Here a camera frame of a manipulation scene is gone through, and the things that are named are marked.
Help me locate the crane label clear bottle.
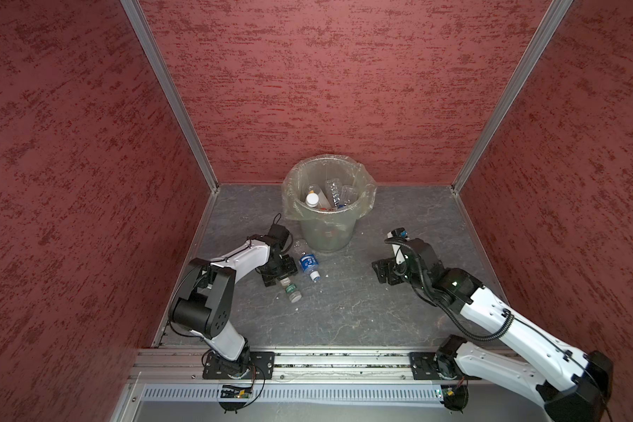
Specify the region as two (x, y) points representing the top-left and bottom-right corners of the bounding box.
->
(280, 277), (302, 303)

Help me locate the blue label bottle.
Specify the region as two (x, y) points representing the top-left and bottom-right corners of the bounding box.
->
(293, 239), (321, 282)

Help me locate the green band square bottle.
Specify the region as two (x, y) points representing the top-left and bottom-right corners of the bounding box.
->
(305, 185), (332, 211)

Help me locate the blue cap clear bottle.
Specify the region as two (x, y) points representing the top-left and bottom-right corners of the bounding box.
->
(325, 179), (343, 209)

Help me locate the Pocari Sweat blue bottle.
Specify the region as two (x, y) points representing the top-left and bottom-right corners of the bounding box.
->
(340, 186), (359, 207)

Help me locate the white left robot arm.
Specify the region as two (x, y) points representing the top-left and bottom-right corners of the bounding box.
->
(167, 234), (297, 377)

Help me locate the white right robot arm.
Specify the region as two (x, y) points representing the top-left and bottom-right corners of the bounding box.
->
(372, 228), (614, 421)

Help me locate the grey mesh waste bin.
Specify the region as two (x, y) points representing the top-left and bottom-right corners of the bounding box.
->
(289, 157), (373, 252)

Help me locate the clear plastic bin liner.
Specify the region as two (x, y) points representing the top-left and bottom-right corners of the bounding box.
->
(282, 155), (378, 229)

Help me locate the black corrugated cable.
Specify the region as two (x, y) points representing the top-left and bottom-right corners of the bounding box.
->
(383, 236), (515, 342)

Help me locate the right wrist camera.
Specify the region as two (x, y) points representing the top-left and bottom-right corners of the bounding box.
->
(389, 228), (408, 240)

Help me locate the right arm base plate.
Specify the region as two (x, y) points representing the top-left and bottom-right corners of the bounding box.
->
(408, 352), (455, 381)

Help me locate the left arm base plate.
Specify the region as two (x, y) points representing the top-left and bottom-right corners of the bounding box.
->
(202, 352), (276, 381)

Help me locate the white perforated cable duct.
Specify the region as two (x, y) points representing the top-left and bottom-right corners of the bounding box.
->
(141, 383), (444, 407)

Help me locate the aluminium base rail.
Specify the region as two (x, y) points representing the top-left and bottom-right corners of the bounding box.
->
(128, 346), (434, 384)

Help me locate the right aluminium corner post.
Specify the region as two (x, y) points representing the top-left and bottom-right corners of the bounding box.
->
(452, 0), (573, 197)

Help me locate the aluminium corner post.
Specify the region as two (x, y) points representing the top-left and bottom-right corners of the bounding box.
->
(452, 0), (573, 197)
(121, 0), (220, 194)

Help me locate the left aluminium corner post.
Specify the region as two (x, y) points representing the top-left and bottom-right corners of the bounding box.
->
(121, 0), (220, 194)

